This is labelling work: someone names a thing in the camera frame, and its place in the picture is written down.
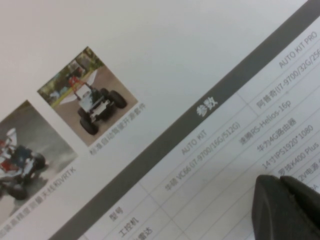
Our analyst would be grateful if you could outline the white product brochure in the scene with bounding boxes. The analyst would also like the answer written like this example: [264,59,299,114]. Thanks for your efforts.
[0,0,320,240]

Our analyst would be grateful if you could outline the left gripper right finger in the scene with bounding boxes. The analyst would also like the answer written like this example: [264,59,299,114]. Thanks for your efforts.
[279,175,320,240]

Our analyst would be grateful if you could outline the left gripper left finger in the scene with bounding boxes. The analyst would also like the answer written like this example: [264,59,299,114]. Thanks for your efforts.
[251,174,310,240]

